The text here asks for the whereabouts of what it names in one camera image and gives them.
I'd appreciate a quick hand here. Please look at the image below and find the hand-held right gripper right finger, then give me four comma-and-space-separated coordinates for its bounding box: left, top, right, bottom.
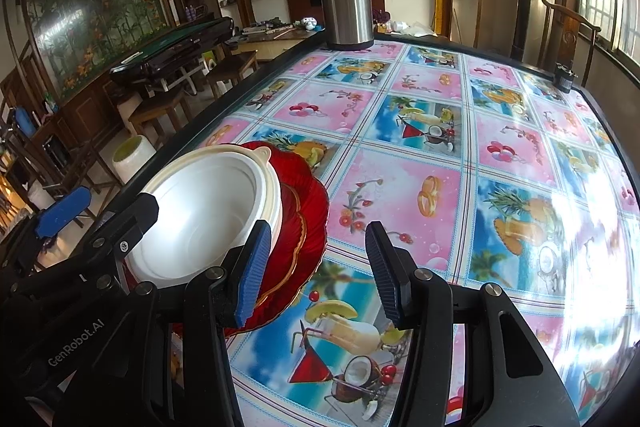
365, 222, 581, 427

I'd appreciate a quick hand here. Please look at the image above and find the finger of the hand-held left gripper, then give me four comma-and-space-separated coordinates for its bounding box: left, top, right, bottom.
10, 192, 161, 299
32, 186, 93, 240

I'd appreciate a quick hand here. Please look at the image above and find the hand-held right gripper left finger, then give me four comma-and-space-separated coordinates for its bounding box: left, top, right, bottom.
52, 219, 273, 427

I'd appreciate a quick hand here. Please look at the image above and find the small red gold-rimmed plate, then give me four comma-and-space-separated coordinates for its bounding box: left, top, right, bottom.
250, 179, 307, 308

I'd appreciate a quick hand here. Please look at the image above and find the white plastic bowl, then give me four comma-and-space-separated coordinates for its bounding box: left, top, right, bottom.
122, 146, 281, 283
250, 157, 285, 253

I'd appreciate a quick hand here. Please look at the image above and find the large red glass plate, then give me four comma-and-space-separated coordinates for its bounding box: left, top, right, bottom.
222, 141, 330, 338

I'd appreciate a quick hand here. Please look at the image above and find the white plastic bucket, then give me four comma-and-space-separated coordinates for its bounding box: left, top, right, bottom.
111, 136, 157, 185

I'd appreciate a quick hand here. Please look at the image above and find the fruit printed tablecloth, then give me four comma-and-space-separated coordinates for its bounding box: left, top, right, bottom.
170, 39, 640, 427

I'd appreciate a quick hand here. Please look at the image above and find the wooden stool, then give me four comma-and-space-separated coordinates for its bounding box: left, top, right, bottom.
205, 52, 260, 100
127, 89, 193, 138

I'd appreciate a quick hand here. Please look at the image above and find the green mahjong table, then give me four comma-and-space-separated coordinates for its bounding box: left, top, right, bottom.
109, 18, 237, 95

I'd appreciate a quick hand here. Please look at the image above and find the small black table device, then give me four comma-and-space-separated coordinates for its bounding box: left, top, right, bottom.
552, 63, 580, 94

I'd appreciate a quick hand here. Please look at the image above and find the dark wooden armchair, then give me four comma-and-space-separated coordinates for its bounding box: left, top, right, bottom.
541, 0, 601, 78

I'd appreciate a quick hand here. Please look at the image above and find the floral wall painting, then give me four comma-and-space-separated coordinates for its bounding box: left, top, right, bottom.
20, 0, 171, 102

